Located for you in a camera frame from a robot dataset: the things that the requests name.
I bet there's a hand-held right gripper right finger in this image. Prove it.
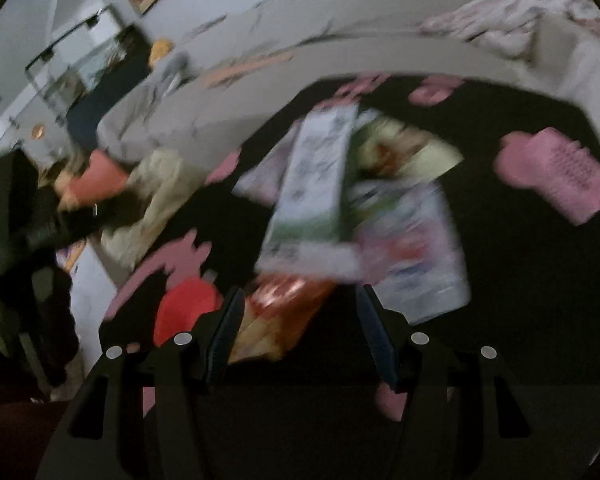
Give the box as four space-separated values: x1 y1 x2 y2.
356 284 589 480

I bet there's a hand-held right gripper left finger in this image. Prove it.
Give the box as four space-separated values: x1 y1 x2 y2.
35 285 246 480

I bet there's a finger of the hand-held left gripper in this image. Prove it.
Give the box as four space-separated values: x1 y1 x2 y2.
55 192 149 243

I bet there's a red orange foil snack bag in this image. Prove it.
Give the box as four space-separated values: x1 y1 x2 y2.
227 275 336 364

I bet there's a white glossy printed packet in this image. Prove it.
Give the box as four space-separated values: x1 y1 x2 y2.
362 184 472 324

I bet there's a silver wrapper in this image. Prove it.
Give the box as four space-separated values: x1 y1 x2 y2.
232 125 301 206

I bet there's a white printed paper carton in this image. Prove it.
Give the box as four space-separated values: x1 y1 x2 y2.
257 102 361 274

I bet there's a yellow green snack packet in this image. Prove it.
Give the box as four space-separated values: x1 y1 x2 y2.
350 117 464 187

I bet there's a person's left forearm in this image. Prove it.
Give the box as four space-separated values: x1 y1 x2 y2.
0 265 83 392

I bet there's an orange plastic child chair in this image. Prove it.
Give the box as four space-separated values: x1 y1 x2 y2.
55 149 131 211

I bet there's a red hexagonal plastic container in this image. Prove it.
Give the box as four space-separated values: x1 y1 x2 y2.
152 277 226 349

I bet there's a dark fish tank cabinet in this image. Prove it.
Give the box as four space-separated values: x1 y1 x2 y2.
65 30 154 151

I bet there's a black pink printed tablecloth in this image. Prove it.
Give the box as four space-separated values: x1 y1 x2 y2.
97 74 600 480

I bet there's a glass fish tank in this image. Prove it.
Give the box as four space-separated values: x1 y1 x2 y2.
24 2 131 126

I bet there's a yellow plush toy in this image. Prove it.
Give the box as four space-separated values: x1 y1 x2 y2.
147 37 174 69

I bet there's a wooden back scratcher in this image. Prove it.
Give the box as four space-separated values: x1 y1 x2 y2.
200 50 296 89

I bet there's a pink plastic basket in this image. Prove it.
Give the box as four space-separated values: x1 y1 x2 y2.
495 127 600 226

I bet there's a grey covered sofa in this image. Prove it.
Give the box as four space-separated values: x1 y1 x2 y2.
96 0 600 171

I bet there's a white fringed towel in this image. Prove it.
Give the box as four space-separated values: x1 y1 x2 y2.
555 35 600 126

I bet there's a pink printed blanket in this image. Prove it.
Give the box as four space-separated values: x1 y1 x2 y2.
417 0 600 61

